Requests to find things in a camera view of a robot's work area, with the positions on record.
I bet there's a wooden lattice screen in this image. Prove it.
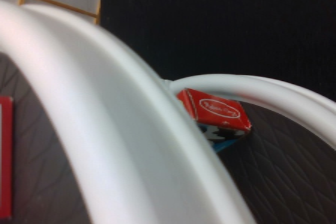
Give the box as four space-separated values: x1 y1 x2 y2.
15 0 101 24

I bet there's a red white box top tier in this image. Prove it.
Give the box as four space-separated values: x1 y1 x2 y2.
0 96 14 219

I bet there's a red small carton box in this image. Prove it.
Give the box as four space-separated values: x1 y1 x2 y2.
177 88 252 153

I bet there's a white two-tier lazy Susan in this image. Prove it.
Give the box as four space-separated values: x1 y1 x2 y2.
0 1 336 224

